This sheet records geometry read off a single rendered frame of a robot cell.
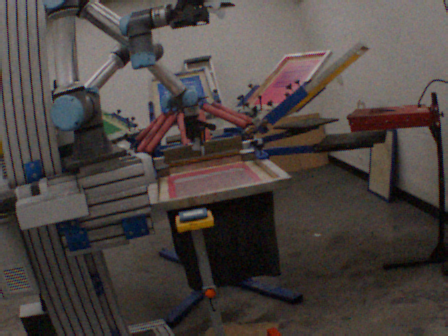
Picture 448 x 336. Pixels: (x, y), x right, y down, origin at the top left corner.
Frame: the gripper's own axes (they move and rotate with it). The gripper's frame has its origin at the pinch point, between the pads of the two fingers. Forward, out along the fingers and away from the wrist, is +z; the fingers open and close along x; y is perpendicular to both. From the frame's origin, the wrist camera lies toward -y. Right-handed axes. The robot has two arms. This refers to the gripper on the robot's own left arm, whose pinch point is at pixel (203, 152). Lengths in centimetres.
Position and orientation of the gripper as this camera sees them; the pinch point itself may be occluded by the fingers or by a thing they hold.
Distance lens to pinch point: 255.2
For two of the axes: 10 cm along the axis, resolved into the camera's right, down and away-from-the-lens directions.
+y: -9.8, 1.9, -0.9
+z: 1.7, 9.7, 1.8
